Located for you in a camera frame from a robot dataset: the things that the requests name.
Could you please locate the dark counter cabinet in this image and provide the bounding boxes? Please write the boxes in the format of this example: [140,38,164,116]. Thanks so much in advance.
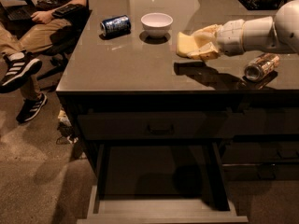
[55,0,299,182]

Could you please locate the silver tan can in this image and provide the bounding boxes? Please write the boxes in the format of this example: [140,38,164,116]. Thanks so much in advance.
[244,53,280,82]

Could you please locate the yellow sponge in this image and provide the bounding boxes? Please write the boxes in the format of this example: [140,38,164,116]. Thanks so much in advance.
[176,32,202,59]

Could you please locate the closed dark top drawer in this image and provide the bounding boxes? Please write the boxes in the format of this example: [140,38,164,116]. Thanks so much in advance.
[78,111,243,140]

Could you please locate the open grey middle drawer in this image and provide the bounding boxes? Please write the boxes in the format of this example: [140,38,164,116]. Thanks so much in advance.
[77,144,249,224]

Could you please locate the blue soda can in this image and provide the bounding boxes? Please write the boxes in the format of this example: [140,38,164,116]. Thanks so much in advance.
[100,15,131,37]

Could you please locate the black striped sneaker raised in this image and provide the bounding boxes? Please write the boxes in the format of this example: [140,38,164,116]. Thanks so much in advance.
[0,52,42,93]

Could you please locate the seated person khaki pants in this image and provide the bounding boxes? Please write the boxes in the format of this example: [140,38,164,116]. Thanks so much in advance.
[0,0,90,102]

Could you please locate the black drawer handle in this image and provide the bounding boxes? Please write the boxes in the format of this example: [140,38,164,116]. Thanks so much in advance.
[147,124,174,135]

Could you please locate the white ceramic bowl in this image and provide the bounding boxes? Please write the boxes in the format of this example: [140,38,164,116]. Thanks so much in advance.
[141,12,173,38]

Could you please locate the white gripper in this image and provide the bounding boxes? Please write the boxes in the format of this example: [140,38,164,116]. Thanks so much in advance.
[187,20,245,62]

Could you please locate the black laptop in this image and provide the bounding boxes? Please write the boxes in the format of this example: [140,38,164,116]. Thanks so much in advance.
[4,5,36,21]

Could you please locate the black striped sneaker floor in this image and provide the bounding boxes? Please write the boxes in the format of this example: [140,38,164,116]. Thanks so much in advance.
[16,93,48,123]

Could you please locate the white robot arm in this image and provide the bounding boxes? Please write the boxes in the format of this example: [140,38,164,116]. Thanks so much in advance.
[186,0,299,61]

